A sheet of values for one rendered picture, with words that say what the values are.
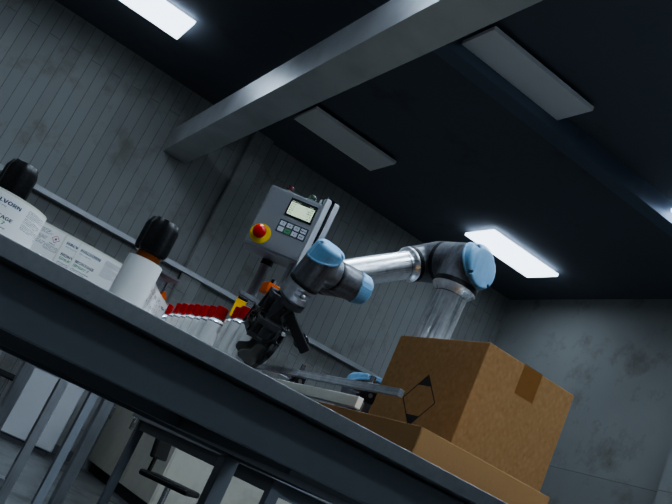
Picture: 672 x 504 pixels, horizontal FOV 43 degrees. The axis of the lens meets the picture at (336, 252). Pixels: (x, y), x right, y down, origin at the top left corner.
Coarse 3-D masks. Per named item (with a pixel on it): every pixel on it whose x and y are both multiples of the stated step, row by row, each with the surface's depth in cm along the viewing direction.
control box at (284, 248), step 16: (272, 192) 243; (288, 192) 243; (272, 208) 242; (320, 208) 241; (256, 224) 240; (272, 224) 240; (304, 224) 240; (256, 240) 239; (272, 240) 239; (288, 240) 239; (304, 240) 238; (272, 256) 241; (288, 256) 237
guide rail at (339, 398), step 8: (288, 384) 169; (296, 384) 166; (304, 392) 162; (312, 392) 159; (320, 392) 157; (328, 392) 155; (336, 392) 153; (328, 400) 154; (336, 400) 151; (344, 400) 149; (352, 400) 147; (360, 400) 146
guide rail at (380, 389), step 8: (256, 368) 202; (264, 368) 197; (272, 368) 194; (280, 368) 191; (288, 368) 188; (296, 376) 184; (304, 376) 180; (312, 376) 177; (320, 376) 175; (328, 376) 172; (336, 384) 169; (344, 384) 166; (352, 384) 164; (360, 384) 161; (368, 384) 159; (376, 384) 157; (376, 392) 157; (384, 392) 154; (392, 392) 152; (400, 392) 150
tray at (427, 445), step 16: (352, 416) 128; (368, 416) 125; (384, 432) 119; (400, 432) 116; (416, 432) 114; (416, 448) 113; (432, 448) 114; (448, 448) 116; (448, 464) 116; (464, 464) 117; (480, 464) 118; (464, 480) 117; (480, 480) 118; (496, 480) 120; (512, 480) 121; (496, 496) 119; (512, 496) 121; (528, 496) 122; (544, 496) 124
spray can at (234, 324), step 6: (240, 312) 213; (246, 312) 212; (240, 318) 212; (234, 324) 211; (228, 330) 211; (234, 330) 210; (228, 336) 210; (222, 342) 210; (228, 342) 209; (222, 348) 209
